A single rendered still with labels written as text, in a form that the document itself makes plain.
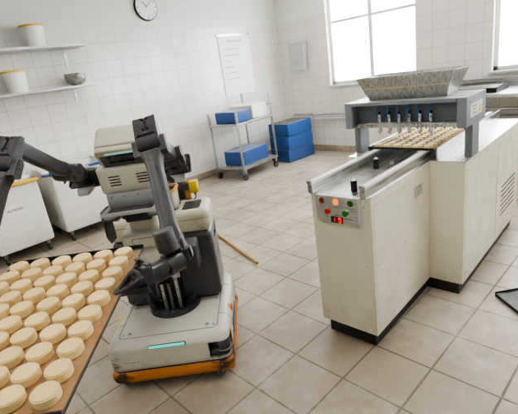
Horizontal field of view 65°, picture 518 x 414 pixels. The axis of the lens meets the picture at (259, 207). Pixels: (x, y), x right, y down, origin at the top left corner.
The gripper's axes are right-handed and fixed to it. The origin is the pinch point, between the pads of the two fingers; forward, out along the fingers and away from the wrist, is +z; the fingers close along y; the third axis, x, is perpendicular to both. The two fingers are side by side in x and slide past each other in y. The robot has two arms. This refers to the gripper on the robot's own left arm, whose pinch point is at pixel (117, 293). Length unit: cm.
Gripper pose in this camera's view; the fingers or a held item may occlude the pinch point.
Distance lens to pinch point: 109.4
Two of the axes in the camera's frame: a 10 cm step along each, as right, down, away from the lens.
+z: -6.8, 3.5, -6.5
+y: 1.4, 9.2, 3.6
